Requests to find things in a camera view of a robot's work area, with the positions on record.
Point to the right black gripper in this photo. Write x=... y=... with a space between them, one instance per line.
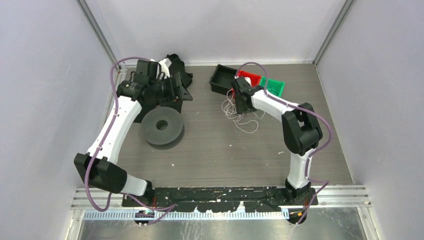
x=240 y=109

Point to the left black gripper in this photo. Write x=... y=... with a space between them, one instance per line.
x=176 y=94

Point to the grey plastic cable spool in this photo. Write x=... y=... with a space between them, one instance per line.
x=163 y=128

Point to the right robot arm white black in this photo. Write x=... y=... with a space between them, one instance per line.
x=300 y=127

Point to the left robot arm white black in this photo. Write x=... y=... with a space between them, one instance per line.
x=98 y=166

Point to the red plastic bin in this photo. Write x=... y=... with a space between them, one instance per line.
x=254 y=79

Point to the black cloth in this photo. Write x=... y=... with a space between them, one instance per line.
x=179 y=69

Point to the black plastic bin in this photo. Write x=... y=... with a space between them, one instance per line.
x=221 y=79

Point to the green plastic bin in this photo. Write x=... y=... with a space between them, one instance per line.
x=274 y=87

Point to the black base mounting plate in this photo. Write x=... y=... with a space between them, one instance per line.
x=254 y=199

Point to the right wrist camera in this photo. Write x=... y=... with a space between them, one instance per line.
x=248 y=80

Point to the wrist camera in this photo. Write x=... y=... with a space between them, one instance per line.
x=149 y=70
x=248 y=80

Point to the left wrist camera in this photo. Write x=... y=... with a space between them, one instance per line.
x=149 y=70

